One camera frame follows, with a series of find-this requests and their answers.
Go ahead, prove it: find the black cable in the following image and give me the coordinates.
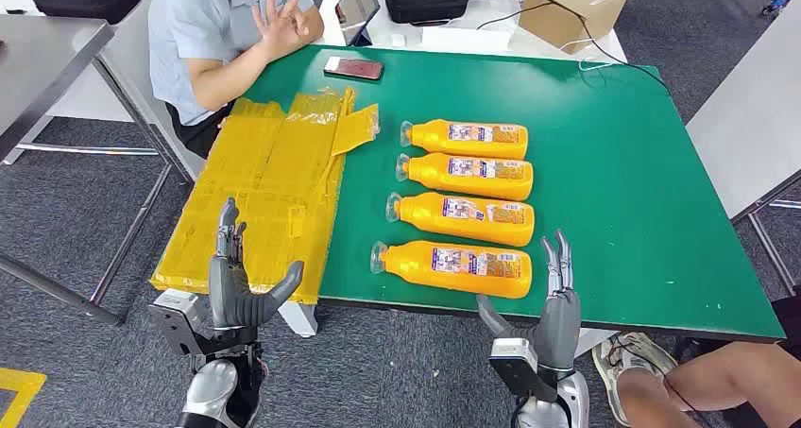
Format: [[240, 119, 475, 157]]
[[475, 0, 672, 95]]

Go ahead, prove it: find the person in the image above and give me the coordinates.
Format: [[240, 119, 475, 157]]
[[616, 293, 801, 428], [147, 0, 325, 161]]

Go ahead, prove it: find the yellow floor tape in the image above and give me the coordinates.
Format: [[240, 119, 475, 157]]
[[0, 368, 48, 428]]

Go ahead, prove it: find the white sneaker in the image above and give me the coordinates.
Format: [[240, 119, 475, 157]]
[[590, 332, 678, 426]]

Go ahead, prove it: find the yellow taped cardboard sheet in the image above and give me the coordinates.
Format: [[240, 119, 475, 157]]
[[149, 87, 381, 305]]

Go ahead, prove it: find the smartphone with red case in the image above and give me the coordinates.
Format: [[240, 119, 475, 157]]
[[323, 56, 384, 81]]

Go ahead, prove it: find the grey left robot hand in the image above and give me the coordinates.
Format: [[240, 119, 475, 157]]
[[208, 197, 305, 345]]

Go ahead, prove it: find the tablet on stand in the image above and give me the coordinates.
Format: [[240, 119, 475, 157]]
[[334, 0, 382, 47]]

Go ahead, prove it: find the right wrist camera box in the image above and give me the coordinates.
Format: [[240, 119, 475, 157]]
[[487, 337, 558, 404]]

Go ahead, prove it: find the stainless steel table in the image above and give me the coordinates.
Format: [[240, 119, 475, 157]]
[[0, 13, 196, 326]]

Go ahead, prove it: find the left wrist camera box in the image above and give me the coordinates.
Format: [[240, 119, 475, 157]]
[[148, 289, 208, 357]]

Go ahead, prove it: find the brown cardboard box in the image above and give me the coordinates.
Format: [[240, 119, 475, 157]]
[[518, 0, 629, 55]]

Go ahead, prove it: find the person's right hand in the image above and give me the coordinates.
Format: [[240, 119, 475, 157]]
[[251, 0, 313, 61]]

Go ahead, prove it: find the pale grey table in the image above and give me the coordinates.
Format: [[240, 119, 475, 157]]
[[685, 0, 801, 295], [0, 0, 208, 182]]

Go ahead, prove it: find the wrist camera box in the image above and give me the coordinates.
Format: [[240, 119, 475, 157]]
[[148, 289, 208, 357], [487, 337, 558, 404]]

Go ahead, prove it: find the white table leg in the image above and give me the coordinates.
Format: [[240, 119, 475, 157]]
[[572, 328, 618, 359], [278, 300, 320, 339]]

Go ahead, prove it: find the orange detergent bottle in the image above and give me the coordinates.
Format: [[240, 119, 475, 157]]
[[394, 152, 535, 202], [384, 191, 537, 248], [400, 118, 529, 161], [369, 239, 534, 300]]

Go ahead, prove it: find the white desk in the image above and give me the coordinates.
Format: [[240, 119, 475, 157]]
[[315, 0, 628, 63]]

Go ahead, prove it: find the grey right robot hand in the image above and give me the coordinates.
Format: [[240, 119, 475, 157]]
[[476, 229, 583, 371]]

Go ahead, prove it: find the white cable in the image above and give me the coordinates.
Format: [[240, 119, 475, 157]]
[[558, 37, 618, 73]]

